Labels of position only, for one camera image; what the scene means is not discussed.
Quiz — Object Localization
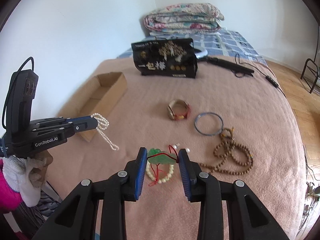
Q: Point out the white pearl necklace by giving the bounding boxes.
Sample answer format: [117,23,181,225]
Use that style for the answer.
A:
[90,112,120,151]

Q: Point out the cream bead bracelet jade pendant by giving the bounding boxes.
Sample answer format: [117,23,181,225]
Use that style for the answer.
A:
[145,143,180,186]

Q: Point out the brown wooden bead necklace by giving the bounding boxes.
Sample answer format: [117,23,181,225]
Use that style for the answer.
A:
[198,127,254,176]

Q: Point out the blue bangle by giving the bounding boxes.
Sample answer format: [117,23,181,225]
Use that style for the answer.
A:
[194,112,224,137]

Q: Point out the pink sleeve forearm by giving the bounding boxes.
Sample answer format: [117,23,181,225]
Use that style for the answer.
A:
[0,160,22,214]

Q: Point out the left hand white glove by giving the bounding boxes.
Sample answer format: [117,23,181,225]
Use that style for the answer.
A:
[1,151,53,207]

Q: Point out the pearl earrings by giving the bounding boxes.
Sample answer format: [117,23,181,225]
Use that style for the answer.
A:
[172,143,190,153]

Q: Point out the brown cardboard box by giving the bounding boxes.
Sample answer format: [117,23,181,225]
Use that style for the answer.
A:
[58,71,128,143]

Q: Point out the pink blanket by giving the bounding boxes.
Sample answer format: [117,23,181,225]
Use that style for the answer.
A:
[48,58,306,239]

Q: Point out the black snack bag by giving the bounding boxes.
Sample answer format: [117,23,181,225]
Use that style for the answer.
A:
[131,38,197,79]

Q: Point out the blue checked bed sheet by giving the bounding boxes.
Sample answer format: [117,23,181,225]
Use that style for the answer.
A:
[117,28,270,66]

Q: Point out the floral folded quilt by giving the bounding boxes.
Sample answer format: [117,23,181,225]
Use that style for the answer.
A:
[144,3,225,34]

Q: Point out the black metal rack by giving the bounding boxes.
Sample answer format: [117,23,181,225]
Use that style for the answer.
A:
[300,58,319,95]

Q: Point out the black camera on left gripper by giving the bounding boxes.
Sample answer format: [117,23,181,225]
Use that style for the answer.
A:
[2,57,39,134]

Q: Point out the black cable with switch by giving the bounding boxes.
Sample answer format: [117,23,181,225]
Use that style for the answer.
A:
[234,54,287,98]

